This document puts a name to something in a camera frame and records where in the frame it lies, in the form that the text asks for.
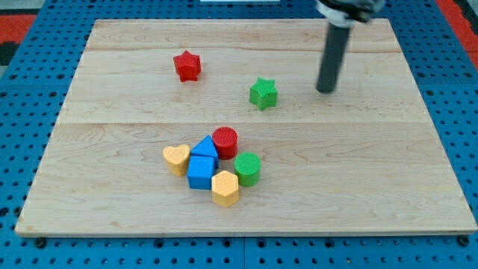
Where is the green cylinder block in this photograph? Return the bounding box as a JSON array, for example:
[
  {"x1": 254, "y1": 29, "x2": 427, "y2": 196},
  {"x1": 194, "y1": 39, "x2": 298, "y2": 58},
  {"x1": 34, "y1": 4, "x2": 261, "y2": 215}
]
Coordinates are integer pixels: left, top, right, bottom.
[{"x1": 234, "y1": 152, "x2": 261, "y2": 187}]

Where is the blue triangle block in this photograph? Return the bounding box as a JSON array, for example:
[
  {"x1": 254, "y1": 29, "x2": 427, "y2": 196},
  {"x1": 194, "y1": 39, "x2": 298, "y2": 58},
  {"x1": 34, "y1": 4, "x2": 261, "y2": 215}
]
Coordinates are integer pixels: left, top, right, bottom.
[{"x1": 190, "y1": 135, "x2": 219, "y2": 169}]

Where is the red cylinder block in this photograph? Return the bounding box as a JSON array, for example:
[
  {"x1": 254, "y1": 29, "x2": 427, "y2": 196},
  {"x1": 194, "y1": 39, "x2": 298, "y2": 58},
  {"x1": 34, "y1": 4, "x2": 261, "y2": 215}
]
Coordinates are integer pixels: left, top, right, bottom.
[{"x1": 212, "y1": 126, "x2": 238, "y2": 160}]

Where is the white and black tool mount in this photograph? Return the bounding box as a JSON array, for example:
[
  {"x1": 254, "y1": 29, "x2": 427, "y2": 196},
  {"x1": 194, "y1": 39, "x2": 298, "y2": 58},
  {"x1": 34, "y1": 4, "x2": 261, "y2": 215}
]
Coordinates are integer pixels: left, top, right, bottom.
[{"x1": 316, "y1": 0, "x2": 385, "y2": 28}]

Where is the blue cube block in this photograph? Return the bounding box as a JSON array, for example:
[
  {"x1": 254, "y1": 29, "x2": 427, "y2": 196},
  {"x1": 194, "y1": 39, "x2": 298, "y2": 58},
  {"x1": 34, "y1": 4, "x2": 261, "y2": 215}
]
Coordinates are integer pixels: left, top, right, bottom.
[{"x1": 187, "y1": 156, "x2": 215, "y2": 190}]

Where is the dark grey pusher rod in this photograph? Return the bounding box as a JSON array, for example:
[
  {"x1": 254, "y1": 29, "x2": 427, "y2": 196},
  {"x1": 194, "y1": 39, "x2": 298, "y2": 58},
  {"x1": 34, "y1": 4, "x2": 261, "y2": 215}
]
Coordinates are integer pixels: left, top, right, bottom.
[{"x1": 316, "y1": 22, "x2": 350, "y2": 93}]

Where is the yellow hexagon block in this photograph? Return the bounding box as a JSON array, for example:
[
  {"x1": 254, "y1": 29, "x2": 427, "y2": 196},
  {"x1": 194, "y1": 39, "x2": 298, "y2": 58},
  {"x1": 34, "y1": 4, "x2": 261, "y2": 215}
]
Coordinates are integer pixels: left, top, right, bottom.
[{"x1": 211, "y1": 170, "x2": 239, "y2": 208}]

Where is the red star block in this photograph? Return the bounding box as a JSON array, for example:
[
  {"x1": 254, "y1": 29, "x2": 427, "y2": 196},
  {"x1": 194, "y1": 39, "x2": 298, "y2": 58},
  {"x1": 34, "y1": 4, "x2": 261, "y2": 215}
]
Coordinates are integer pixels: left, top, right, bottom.
[{"x1": 173, "y1": 50, "x2": 202, "y2": 82}]

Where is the yellow heart block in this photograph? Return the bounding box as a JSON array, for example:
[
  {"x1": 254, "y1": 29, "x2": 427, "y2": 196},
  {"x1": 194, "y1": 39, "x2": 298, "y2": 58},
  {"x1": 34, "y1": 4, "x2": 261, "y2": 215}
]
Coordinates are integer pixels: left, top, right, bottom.
[{"x1": 162, "y1": 144, "x2": 190, "y2": 176}]

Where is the wooden board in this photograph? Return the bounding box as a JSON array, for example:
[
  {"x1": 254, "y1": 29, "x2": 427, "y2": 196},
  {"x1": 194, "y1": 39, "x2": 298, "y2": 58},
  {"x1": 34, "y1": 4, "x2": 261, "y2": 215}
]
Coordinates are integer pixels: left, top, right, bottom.
[{"x1": 16, "y1": 19, "x2": 477, "y2": 238}]

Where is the green star block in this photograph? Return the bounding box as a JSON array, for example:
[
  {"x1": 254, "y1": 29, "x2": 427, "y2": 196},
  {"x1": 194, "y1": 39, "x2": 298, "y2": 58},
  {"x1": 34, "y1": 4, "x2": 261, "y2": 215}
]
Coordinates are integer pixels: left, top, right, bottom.
[{"x1": 249, "y1": 77, "x2": 278, "y2": 111}]

